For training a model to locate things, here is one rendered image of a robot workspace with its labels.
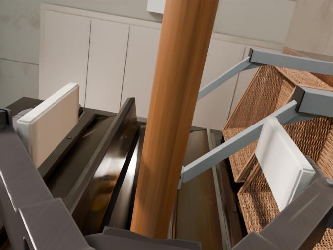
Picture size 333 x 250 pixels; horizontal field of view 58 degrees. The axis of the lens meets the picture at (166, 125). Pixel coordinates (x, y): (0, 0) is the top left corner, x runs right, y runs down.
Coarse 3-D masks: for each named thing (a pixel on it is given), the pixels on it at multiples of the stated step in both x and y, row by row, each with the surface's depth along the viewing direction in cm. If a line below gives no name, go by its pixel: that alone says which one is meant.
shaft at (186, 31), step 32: (192, 0) 16; (192, 32) 16; (160, 64) 18; (192, 64) 17; (160, 96) 18; (192, 96) 18; (160, 128) 19; (160, 160) 20; (160, 192) 21; (160, 224) 22
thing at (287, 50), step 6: (288, 48) 172; (288, 54) 169; (294, 54) 160; (300, 54) 154; (306, 54) 164; (312, 54) 169; (318, 54) 174; (324, 60) 152; (330, 60) 156; (312, 72) 136; (324, 78) 124; (330, 78) 119; (330, 84) 119; (276, 90) 179; (270, 96) 188; (270, 114) 182; (318, 138) 121
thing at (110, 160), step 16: (128, 112) 156; (128, 128) 156; (112, 144) 124; (128, 144) 155; (96, 160) 107; (112, 160) 123; (96, 176) 102; (112, 176) 123; (80, 192) 90; (96, 192) 101; (112, 192) 122; (80, 208) 87; (96, 208) 101; (80, 224) 86; (96, 224) 101
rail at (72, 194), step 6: (126, 102) 167; (120, 114) 150; (114, 120) 143; (108, 132) 130; (102, 144) 119; (96, 150) 114; (96, 156) 110; (90, 162) 106; (84, 174) 99; (78, 180) 96; (78, 186) 93; (72, 192) 90; (66, 198) 87; (72, 198) 87; (66, 204) 85
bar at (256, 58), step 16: (240, 64) 102; (256, 64) 103; (272, 64) 101; (288, 64) 100; (304, 64) 100; (320, 64) 100; (224, 80) 105; (304, 96) 56; (320, 96) 55; (288, 112) 58; (304, 112) 57; (320, 112) 57; (256, 128) 60; (224, 144) 63; (240, 144) 61; (208, 160) 63; (192, 176) 65; (176, 208) 56
